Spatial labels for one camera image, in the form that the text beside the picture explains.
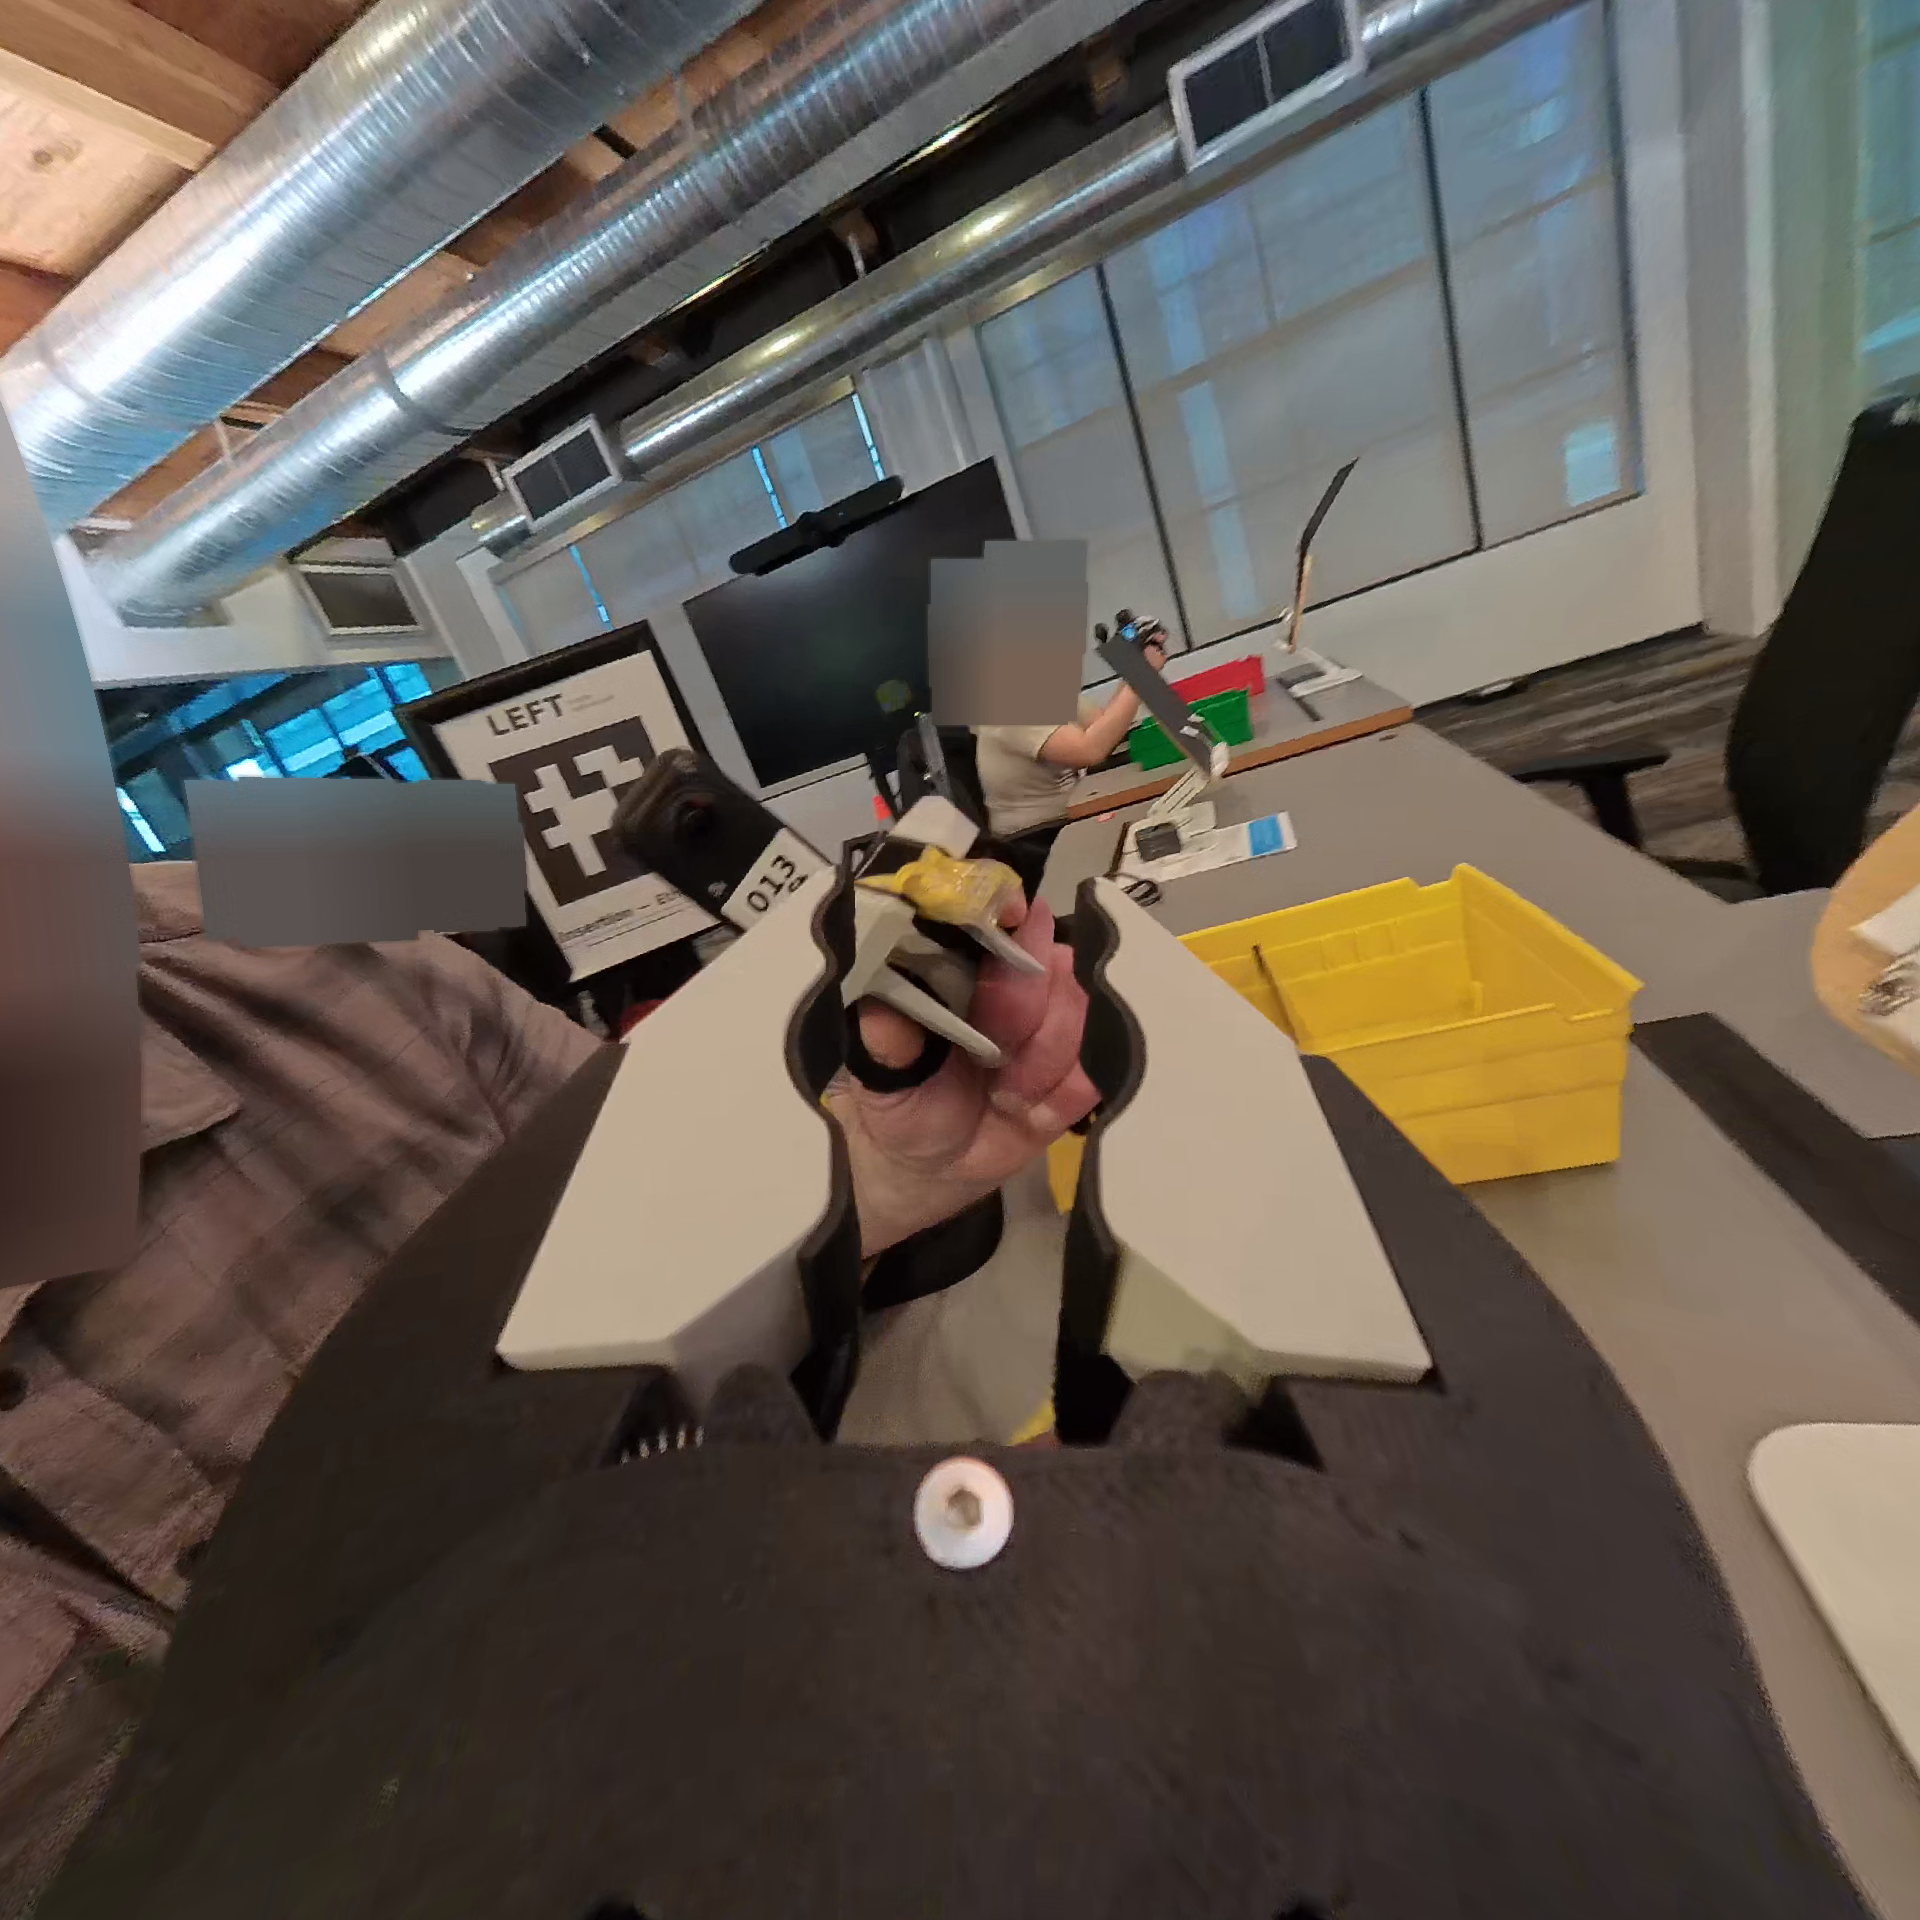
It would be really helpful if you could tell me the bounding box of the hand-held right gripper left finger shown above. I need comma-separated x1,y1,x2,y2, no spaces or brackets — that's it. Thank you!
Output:
496,884,865,1433

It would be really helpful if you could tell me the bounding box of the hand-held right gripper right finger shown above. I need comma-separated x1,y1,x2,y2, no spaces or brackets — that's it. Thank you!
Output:
1059,879,1432,1443

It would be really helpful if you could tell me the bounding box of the yellow plastic bin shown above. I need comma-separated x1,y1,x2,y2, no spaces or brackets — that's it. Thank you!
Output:
1044,861,1643,1217

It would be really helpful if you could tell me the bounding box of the person's left hand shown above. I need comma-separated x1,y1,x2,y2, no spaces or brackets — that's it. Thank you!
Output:
827,893,1106,1254

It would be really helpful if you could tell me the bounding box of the white marker sign board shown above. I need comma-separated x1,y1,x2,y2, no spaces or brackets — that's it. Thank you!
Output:
399,622,722,978

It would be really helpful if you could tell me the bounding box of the white blue paper sheet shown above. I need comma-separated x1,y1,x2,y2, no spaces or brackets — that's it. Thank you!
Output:
1177,810,1296,877

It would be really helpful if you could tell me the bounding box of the small green bin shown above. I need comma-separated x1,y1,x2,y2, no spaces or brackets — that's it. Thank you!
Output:
1126,688,1255,770

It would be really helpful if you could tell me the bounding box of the black video bar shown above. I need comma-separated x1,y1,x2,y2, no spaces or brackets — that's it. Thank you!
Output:
731,476,907,575

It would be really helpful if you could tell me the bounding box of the background work table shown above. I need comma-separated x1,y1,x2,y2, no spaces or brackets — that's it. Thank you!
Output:
1064,659,1412,824

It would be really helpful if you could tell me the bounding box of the white air vent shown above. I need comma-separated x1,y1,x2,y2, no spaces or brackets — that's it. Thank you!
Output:
291,557,428,642
1170,0,1371,171
503,418,624,528

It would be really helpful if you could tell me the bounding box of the white mounting plate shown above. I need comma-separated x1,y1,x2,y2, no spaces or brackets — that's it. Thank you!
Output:
1746,1422,1920,1787

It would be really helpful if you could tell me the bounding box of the black office chair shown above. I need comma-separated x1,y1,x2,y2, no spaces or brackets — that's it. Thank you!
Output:
1516,398,1920,902

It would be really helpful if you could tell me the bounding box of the black wall monitor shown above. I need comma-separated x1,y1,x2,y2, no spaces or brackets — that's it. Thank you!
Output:
681,456,1022,797

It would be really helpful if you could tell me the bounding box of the silver thin duct pipe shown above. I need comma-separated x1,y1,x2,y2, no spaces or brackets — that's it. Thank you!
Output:
613,0,1593,472

